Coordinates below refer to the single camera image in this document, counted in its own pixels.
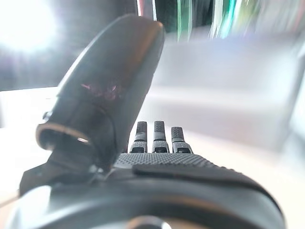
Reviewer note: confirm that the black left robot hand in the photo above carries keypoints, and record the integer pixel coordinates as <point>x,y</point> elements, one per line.
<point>166,186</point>

